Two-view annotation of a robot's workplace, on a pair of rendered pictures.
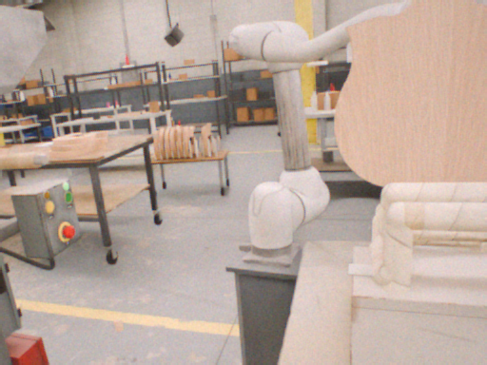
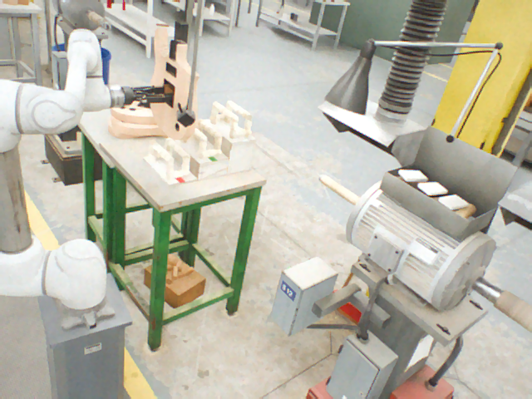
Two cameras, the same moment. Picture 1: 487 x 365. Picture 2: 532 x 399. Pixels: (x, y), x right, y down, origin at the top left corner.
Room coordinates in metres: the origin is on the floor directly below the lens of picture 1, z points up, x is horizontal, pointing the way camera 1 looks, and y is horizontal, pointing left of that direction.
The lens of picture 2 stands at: (2.25, 0.69, 2.00)
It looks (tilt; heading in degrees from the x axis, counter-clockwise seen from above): 31 degrees down; 203
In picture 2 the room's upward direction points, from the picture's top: 12 degrees clockwise
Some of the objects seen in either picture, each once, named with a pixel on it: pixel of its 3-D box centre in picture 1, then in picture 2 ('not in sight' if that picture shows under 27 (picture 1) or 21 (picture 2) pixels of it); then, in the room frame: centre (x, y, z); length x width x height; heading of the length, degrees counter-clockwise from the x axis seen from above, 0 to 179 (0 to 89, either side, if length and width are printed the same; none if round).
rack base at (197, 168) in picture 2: not in sight; (199, 156); (0.57, -0.39, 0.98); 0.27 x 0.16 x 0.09; 67
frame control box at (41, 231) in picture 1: (28, 229); (322, 312); (1.17, 0.51, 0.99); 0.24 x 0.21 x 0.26; 68
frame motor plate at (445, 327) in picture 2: not in sight; (417, 288); (1.00, 0.74, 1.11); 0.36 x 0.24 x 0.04; 68
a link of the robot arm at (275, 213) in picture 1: (271, 212); (78, 270); (1.40, -0.29, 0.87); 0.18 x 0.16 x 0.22; 128
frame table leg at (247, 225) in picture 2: not in sight; (242, 254); (0.47, -0.12, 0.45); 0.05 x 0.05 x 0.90; 68
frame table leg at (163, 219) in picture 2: not in sight; (158, 285); (0.93, -0.31, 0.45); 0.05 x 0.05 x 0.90; 68
